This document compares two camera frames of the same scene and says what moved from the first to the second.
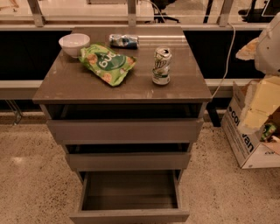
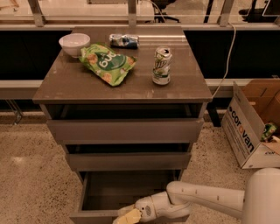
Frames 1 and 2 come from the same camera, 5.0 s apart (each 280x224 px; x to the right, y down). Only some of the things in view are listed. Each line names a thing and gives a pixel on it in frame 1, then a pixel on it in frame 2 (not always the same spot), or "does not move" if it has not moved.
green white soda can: (161, 69) does not move
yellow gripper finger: (248, 52) → (123, 211)
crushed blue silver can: (125, 41) does not move
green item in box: (269, 129) does not move
